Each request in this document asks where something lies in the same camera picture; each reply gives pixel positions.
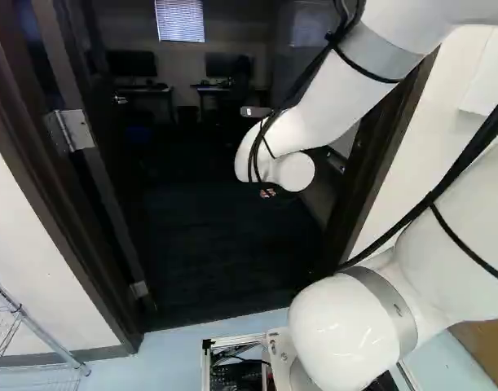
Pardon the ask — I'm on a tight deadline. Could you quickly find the window with grey blind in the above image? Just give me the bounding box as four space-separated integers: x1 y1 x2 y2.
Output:
154 0 205 43

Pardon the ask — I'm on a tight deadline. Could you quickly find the dark brown hinged door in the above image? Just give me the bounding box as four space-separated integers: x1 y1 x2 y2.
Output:
22 0 156 311

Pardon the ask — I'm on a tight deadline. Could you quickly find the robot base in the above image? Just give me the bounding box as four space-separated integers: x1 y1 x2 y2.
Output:
201 327 421 391

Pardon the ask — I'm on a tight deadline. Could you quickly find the dark door with lever handle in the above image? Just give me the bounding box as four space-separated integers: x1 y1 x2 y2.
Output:
240 0 350 231

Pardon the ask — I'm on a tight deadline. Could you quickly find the black computer monitor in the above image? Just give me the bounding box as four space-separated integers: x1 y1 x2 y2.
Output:
104 50 158 79
205 51 256 79

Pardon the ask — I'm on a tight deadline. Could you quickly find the dark office desk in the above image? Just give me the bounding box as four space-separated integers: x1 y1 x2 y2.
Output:
190 80 249 123
112 82 177 125

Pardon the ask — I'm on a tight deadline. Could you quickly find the chrome wire shelf rack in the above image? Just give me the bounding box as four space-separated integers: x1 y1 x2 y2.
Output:
0 271 93 391

